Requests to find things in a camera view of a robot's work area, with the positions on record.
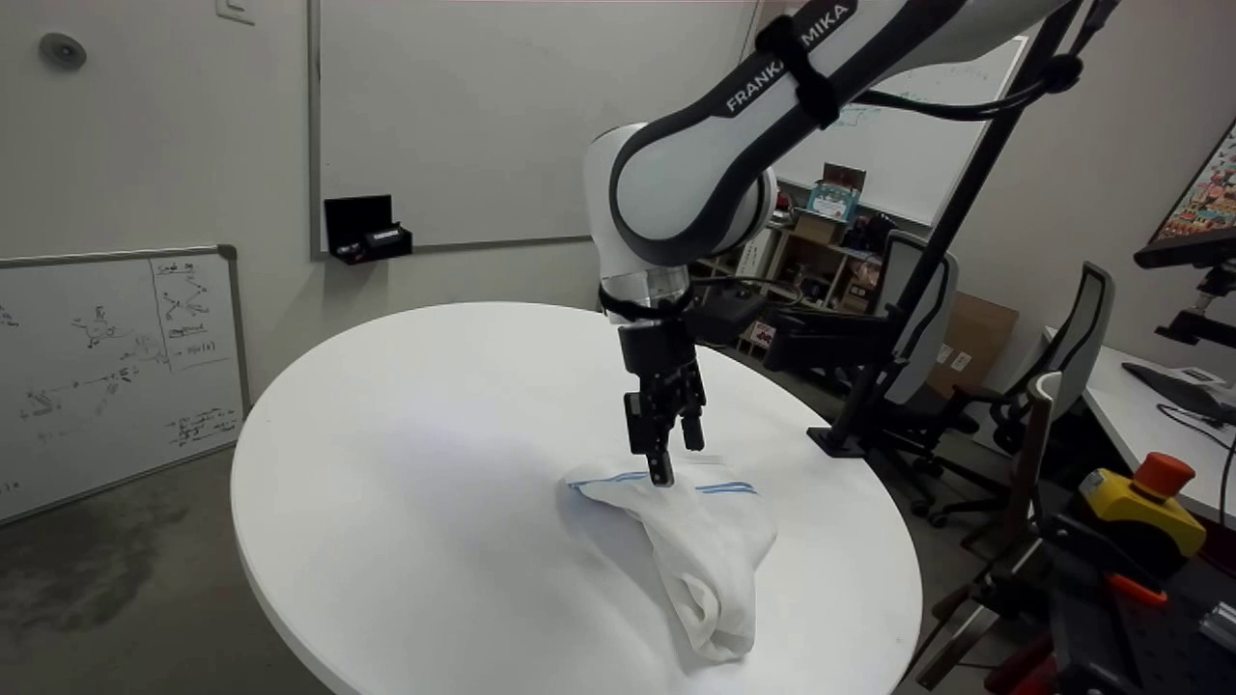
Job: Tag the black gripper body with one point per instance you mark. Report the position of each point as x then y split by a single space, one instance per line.
658 365

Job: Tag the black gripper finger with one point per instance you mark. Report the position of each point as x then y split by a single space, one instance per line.
653 447
694 424

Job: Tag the white towel with blue stripes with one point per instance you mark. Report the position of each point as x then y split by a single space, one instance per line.
709 553

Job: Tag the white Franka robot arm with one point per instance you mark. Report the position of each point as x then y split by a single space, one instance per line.
695 178

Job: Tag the black clamp-on stand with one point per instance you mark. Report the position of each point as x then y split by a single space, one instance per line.
950 219

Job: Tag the wooden shelf unit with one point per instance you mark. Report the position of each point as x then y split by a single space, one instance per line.
824 266

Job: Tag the teal box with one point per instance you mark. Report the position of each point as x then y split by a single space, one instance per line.
837 204

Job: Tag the brown cardboard box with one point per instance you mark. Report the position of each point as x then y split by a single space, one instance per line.
977 341

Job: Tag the black whiteboard eraser box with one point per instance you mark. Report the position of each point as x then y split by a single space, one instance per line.
367 232

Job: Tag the grey mesh office chair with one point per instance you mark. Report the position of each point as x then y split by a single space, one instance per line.
1083 334

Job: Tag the yellow emergency stop box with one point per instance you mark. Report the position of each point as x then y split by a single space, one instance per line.
1139 506

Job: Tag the small leaning whiteboard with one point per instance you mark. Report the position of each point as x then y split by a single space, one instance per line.
116 371

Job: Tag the computer monitor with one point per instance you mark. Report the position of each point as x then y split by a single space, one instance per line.
1204 206

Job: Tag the black monitor mount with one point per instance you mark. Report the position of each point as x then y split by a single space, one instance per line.
1212 314

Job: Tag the round grey wall fixture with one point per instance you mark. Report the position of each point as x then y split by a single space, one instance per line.
63 53

